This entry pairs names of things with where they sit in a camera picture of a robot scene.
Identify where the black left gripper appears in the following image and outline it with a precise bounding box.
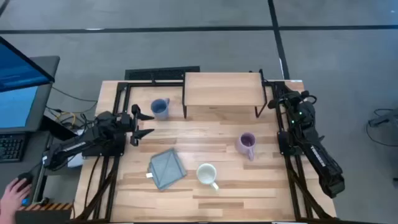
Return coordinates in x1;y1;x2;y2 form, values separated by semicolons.
119;104;155;147

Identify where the blue ceramic mug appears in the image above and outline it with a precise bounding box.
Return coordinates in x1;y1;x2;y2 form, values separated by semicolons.
150;98;171;121

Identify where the purple ribbed ceramic mug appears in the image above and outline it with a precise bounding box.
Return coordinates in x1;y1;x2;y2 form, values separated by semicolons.
235;132;257;162

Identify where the pale yellow ceramic mug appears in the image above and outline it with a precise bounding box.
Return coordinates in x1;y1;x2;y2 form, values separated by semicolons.
195;162;220;191

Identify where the wooden shelf with black legs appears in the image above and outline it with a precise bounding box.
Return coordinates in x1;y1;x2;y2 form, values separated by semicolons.
182;68;269;119

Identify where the grey folded cloth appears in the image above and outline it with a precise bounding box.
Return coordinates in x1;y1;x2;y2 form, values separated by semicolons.
146;147;188;192

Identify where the grey-framed computer monitor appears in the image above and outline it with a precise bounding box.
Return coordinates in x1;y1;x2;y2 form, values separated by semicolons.
0;55;62;134

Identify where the black computer mouse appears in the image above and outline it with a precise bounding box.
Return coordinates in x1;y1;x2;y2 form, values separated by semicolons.
17;172;34;189

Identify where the yellow-black striped box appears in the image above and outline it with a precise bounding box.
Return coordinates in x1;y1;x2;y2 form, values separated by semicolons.
15;202;74;224

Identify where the black computer keyboard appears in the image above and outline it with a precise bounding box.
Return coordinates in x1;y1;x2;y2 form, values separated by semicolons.
0;133;27;163

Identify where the black-framed computer monitor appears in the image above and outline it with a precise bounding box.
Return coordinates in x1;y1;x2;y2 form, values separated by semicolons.
0;35;56;93

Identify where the grey side desk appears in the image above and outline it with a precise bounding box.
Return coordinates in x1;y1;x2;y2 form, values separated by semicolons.
0;124;85;224

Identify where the person's hand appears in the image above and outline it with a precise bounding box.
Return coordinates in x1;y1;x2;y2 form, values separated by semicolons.
0;177;32;224

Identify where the yellow cable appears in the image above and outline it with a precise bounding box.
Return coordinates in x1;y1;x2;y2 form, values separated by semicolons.
55;111;77;129

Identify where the black floor cable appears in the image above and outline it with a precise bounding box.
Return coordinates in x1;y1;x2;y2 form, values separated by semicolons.
365;108;398;147

